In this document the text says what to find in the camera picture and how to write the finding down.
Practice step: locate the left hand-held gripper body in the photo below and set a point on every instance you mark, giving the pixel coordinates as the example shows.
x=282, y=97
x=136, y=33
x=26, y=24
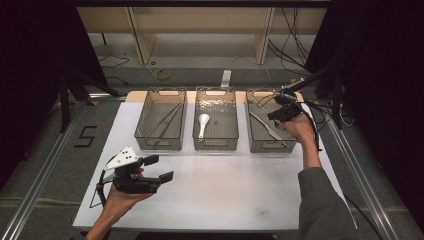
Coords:
x=133, y=185

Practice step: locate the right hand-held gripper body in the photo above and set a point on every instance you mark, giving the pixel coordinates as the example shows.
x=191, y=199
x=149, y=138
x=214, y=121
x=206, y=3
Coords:
x=288, y=106

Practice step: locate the grey plastic basket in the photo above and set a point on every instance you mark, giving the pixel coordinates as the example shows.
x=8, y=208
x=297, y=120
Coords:
x=150, y=113
x=258, y=138
x=223, y=123

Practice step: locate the white ceramic spoon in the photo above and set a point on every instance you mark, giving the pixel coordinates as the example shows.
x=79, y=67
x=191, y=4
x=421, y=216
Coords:
x=204, y=119

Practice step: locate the person's left hand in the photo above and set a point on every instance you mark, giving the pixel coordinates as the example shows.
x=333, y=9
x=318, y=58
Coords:
x=120, y=203

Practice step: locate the person's right hand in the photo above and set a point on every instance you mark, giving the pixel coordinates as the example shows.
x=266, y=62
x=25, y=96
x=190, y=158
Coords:
x=301, y=130

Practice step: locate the black metal stand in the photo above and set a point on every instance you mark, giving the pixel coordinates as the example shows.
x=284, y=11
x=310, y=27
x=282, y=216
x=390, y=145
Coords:
x=337, y=100
x=64, y=100

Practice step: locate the white table cover sheet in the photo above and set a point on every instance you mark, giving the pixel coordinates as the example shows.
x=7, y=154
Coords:
x=216, y=180

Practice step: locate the white power strip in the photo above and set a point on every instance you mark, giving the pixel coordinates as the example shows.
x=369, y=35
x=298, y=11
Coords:
x=226, y=78

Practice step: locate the yellow tape roll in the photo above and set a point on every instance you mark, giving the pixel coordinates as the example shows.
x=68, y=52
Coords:
x=163, y=78

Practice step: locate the black curtain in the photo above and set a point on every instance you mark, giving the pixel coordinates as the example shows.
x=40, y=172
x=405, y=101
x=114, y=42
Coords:
x=33, y=50
x=383, y=66

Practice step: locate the beige wooden shelf unit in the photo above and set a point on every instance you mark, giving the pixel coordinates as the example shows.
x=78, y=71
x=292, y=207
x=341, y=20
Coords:
x=200, y=20

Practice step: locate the aluminium floor rail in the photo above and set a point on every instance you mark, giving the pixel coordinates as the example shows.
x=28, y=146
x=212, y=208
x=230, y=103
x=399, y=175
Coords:
x=43, y=180
x=360, y=181

